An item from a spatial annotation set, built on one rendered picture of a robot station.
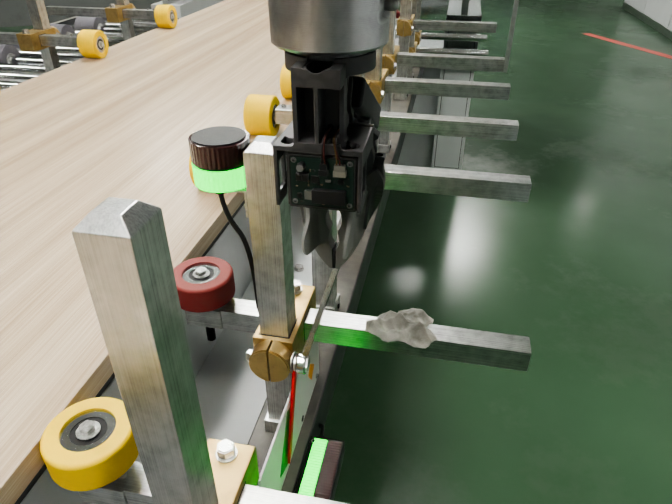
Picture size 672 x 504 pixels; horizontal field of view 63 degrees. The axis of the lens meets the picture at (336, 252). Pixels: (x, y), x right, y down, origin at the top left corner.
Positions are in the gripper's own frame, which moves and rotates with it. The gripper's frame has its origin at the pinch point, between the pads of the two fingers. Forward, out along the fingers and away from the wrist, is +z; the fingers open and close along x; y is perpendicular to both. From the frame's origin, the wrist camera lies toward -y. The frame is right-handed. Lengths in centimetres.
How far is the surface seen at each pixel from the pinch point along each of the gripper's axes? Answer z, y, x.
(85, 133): 11, -50, -63
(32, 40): 6, -105, -114
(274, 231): -0.6, -1.6, -6.9
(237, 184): -5.8, -1.4, -10.3
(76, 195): 11, -25, -48
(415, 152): 89, -245, -5
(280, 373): 17.0, 1.2, -6.4
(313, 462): 30.7, 2.4, -2.4
